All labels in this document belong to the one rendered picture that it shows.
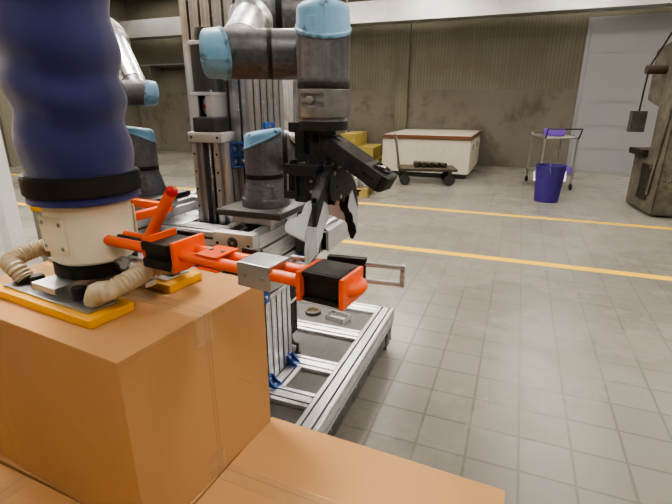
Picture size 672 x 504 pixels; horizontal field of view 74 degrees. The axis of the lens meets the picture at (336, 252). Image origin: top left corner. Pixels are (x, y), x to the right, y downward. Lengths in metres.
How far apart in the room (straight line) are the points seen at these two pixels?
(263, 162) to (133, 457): 0.84
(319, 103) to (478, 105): 10.10
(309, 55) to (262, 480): 0.88
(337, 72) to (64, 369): 0.71
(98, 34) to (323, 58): 0.50
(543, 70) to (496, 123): 1.31
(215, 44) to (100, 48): 0.31
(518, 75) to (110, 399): 10.28
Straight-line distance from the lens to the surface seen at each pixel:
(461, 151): 8.66
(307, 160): 0.69
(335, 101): 0.65
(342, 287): 0.67
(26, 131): 1.03
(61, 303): 1.05
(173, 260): 0.88
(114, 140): 1.02
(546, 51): 10.73
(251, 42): 0.76
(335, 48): 0.66
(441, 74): 10.84
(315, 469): 1.15
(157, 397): 0.92
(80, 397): 0.98
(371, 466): 1.16
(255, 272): 0.77
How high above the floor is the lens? 1.35
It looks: 18 degrees down
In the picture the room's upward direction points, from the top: straight up
